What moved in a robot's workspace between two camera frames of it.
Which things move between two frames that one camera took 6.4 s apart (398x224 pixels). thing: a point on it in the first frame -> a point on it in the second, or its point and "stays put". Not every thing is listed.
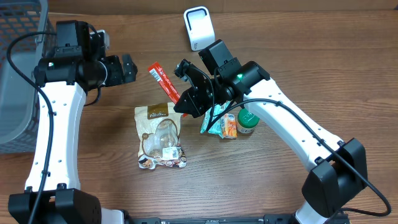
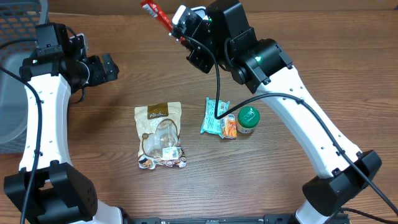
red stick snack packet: (167, 86) -> (154, 10)
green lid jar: (246, 121) stays put
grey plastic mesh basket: (20, 126) stays put
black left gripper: (115, 75) -> (99, 75)
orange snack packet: (229, 126) stays put
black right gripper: (198, 109) -> (198, 61)
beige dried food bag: (157, 128) stays put
